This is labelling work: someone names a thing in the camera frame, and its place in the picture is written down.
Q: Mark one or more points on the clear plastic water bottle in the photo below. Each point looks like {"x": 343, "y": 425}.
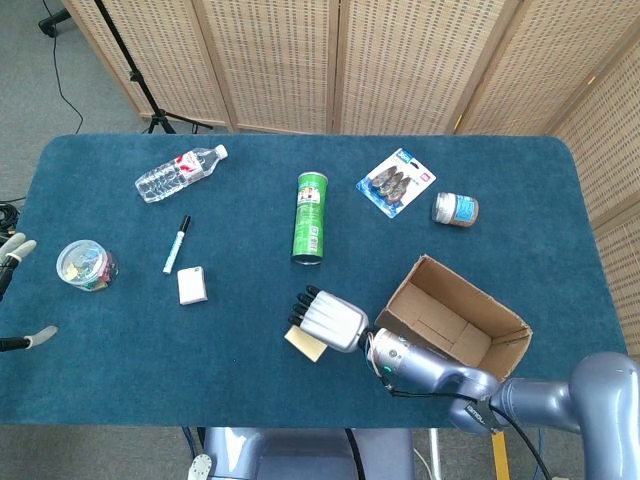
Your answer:
{"x": 170, "y": 175}

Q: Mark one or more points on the open cardboard box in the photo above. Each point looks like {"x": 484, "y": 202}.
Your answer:
{"x": 450, "y": 300}

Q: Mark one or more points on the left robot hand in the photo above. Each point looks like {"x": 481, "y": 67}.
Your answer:
{"x": 22, "y": 245}

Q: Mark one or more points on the wicker folding screen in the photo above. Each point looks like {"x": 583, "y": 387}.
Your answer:
{"x": 280, "y": 60}

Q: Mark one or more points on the yellow floor tape strip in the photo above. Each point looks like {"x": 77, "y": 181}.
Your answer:
{"x": 501, "y": 457}

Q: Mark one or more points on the grey-blue robot torso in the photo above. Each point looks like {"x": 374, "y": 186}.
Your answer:
{"x": 300, "y": 455}

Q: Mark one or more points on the blue carpet table cover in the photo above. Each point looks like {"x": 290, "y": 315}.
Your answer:
{"x": 200, "y": 360}

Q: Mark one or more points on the white marker black cap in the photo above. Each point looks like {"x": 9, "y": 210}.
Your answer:
{"x": 175, "y": 247}

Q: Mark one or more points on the black tripod stand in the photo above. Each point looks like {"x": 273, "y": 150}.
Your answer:
{"x": 135, "y": 77}

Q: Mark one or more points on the silver table leg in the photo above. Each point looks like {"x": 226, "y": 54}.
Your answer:
{"x": 436, "y": 455}

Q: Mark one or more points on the blue clip blister pack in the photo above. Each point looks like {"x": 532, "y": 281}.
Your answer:
{"x": 395, "y": 182}

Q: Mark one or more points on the clear jar of colourful items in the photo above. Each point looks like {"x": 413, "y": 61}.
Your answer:
{"x": 85, "y": 265}

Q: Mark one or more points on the white tissue pack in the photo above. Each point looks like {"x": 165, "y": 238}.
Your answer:
{"x": 192, "y": 286}

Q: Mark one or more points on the green chips can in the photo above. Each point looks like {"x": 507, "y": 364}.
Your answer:
{"x": 310, "y": 220}

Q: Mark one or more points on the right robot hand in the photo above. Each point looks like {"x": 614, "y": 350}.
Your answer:
{"x": 332, "y": 320}

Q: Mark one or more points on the blue label jar white lid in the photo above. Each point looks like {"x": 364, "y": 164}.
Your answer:
{"x": 455, "y": 210}

